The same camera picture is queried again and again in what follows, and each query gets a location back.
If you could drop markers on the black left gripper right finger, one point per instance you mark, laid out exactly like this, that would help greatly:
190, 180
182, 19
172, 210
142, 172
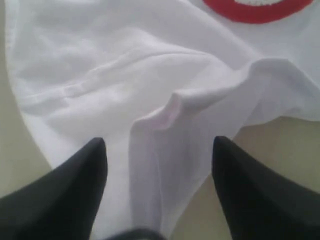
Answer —
257, 202

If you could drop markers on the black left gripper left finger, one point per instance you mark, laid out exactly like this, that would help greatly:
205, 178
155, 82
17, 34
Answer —
61, 205

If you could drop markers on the white t-shirt red print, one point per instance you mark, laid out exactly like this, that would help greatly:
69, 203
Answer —
158, 80

